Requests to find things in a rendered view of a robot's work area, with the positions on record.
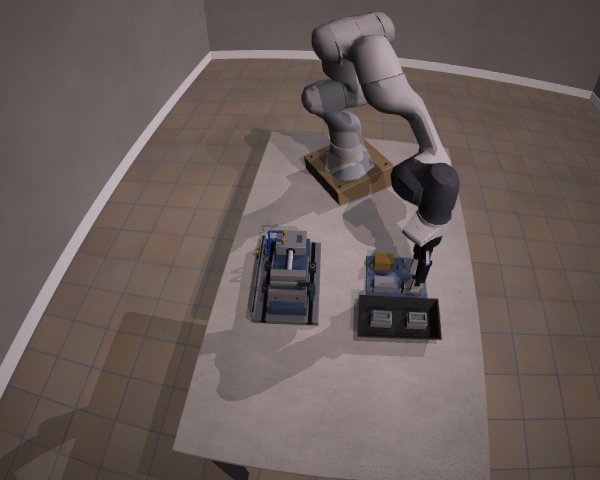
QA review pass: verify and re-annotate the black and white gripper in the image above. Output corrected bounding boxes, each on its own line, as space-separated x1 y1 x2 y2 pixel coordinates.
409 236 442 292

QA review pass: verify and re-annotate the grey flat bar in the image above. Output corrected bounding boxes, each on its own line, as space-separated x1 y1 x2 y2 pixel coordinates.
270 281 306 288

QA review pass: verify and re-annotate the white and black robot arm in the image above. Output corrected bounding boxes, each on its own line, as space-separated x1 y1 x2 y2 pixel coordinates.
301 12 460 247

